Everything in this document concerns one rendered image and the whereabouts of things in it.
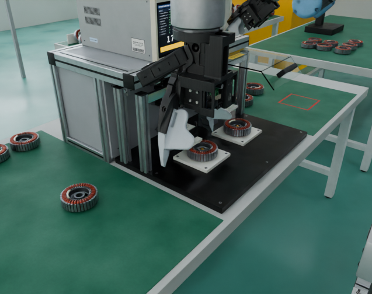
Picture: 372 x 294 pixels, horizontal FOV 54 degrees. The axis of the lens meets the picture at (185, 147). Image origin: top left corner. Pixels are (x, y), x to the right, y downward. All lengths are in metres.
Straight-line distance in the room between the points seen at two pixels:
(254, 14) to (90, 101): 0.62
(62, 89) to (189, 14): 1.01
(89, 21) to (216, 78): 0.96
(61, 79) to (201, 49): 0.96
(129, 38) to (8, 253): 0.74
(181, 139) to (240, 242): 1.61
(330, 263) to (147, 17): 1.54
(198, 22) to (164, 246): 0.66
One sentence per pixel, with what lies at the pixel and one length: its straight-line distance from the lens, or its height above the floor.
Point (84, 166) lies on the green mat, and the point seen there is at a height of 0.75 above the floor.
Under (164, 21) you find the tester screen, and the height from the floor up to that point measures 1.24.
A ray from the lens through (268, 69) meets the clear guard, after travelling 1.37.
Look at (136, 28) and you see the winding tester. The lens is 1.25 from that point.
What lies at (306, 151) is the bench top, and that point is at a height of 0.73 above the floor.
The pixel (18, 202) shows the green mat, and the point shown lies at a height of 0.75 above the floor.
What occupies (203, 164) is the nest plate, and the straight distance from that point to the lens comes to 1.27.
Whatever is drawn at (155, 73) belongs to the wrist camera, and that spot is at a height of 1.28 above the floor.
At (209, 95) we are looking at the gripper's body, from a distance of 0.54.
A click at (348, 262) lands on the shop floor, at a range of 2.17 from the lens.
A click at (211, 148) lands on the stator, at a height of 0.82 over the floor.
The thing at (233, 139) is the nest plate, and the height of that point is 0.78.
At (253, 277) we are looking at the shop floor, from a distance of 1.96.
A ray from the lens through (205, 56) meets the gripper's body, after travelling 0.52.
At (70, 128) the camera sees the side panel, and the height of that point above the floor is 0.82.
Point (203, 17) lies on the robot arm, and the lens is 0.50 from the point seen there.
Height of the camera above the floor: 1.46
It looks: 29 degrees down
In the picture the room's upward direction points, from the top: straight up
